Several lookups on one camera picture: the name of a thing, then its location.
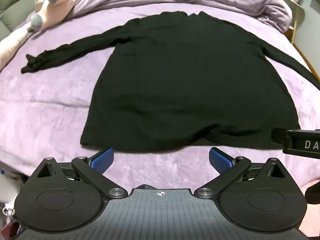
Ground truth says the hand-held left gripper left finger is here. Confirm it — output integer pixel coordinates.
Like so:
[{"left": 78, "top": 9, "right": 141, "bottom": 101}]
[{"left": 37, "top": 148, "right": 128, "bottom": 201}]

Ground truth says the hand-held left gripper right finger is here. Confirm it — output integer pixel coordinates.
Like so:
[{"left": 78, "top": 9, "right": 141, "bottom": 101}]
[{"left": 194, "top": 147, "right": 287, "bottom": 201}]

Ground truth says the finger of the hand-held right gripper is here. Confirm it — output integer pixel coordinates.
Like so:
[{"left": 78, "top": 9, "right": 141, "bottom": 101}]
[{"left": 271, "top": 127, "right": 288, "bottom": 146}]

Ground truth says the black long-sleeved shirt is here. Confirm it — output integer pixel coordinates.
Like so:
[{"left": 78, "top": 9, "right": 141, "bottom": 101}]
[{"left": 20, "top": 10, "right": 320, "bottom": 153}]

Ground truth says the dark cloth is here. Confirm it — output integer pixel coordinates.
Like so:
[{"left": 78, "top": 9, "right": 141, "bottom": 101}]
[{"left": 305, "top": 180, "right": 320, "bottom": 205}]

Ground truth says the purple bed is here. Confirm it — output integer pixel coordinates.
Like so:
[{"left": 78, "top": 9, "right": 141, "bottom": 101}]
[{"left": 0, "top": 2, "right": 320, "bottom": 195}]

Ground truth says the white yellow-legged side table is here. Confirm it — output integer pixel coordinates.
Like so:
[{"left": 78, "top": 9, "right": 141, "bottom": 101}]
[{"left": 276, "top": 0, "right": 306, "bottom": 45}]

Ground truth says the pink plush toy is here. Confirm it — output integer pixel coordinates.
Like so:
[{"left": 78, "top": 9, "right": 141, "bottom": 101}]
[{"left": 0, "top": 0, "right": 76, "bottom": 70}]

